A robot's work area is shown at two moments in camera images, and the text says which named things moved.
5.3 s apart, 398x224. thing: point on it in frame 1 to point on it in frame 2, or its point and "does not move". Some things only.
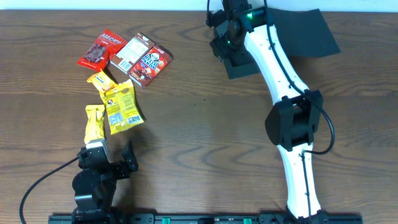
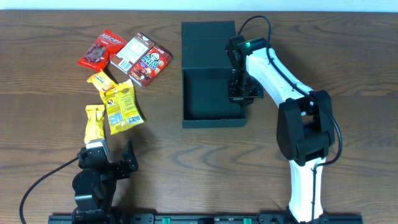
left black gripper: x=130 y=160 does not move
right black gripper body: x=226 y=46 to x=244 y=89
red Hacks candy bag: x=106 y=46 does not move
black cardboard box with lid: x=305 y=32 to x=206 y=70
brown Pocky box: x=131 y=52 does not move
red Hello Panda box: x=147 y=68 does not move
